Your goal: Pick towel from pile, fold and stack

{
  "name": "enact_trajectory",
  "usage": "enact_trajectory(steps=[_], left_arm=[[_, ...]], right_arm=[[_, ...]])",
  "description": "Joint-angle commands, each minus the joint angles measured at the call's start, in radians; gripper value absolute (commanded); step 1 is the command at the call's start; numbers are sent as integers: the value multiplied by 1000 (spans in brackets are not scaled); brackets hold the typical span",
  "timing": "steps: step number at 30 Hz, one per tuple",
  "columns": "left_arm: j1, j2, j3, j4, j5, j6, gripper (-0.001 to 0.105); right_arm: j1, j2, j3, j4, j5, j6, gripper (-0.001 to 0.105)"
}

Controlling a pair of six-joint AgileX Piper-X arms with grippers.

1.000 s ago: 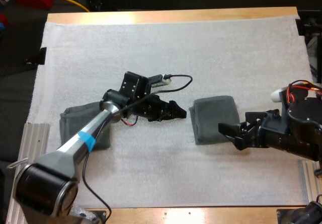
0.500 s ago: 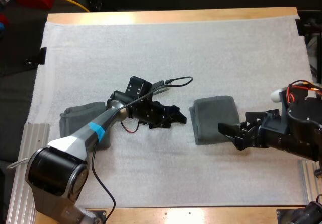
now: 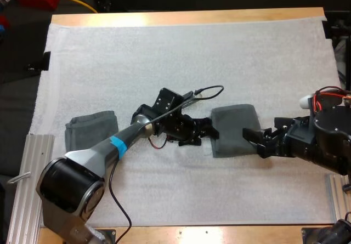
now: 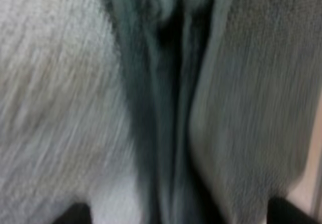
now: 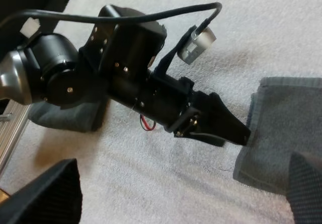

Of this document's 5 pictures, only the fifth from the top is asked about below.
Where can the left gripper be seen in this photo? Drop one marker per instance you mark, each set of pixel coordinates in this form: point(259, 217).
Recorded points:
point(156, 100)

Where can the ribbed aluminium rail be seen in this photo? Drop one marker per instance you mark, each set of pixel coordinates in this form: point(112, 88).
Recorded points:
point(12, 131)

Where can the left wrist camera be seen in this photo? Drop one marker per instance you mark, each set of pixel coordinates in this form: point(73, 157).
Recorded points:
point(198, 45)

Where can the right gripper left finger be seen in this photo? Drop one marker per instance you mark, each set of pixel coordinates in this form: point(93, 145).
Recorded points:
point(47, 196)

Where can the grey-green towel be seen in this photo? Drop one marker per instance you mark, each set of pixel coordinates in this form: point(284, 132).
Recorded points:
point(279, 123)
point(68, 118)

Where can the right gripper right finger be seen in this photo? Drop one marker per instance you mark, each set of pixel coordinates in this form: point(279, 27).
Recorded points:
point(307, 183)

